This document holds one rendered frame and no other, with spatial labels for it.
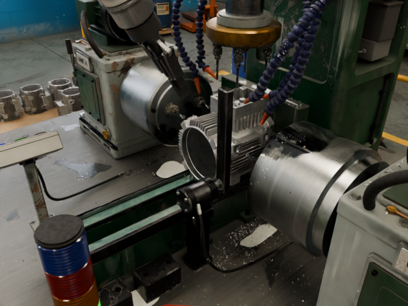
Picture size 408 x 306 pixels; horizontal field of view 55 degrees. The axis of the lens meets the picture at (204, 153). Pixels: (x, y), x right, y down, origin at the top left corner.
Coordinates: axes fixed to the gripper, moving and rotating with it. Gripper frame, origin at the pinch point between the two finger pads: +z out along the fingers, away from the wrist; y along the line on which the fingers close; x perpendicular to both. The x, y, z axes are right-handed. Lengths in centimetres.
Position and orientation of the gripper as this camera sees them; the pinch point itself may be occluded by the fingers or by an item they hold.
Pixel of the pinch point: (180, 85)
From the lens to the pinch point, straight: 98.8
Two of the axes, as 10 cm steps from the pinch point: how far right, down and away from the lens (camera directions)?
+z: 3.9, 5.9, 7.1
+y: -6.0, -4.2, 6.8
